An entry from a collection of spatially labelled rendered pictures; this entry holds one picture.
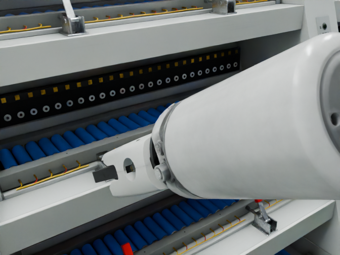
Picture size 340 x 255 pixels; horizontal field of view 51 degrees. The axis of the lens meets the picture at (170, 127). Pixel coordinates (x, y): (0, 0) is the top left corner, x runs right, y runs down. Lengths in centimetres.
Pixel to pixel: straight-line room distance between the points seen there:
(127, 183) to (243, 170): 15
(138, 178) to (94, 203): 20
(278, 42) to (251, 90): 62
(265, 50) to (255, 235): 40
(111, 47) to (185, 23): 13
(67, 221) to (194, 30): 34
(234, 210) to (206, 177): 48
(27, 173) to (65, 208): 8
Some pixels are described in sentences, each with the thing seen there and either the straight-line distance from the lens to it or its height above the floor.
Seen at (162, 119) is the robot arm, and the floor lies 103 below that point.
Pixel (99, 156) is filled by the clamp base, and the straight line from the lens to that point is 52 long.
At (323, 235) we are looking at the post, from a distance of 89.
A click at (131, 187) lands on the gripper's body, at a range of 33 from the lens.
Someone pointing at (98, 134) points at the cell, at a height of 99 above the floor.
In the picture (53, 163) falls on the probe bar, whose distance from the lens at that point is 53.
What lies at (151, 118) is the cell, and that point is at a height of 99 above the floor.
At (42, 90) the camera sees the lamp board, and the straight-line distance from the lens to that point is 63.
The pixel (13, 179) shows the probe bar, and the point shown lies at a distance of 53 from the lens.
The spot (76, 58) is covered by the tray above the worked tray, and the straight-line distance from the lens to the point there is 49.
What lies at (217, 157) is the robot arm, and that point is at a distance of 21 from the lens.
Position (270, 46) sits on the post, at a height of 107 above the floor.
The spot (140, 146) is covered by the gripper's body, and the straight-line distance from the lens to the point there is 30.
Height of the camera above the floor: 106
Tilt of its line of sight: 8 degrees down
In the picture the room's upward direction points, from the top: 13 degrees counter-clockwise
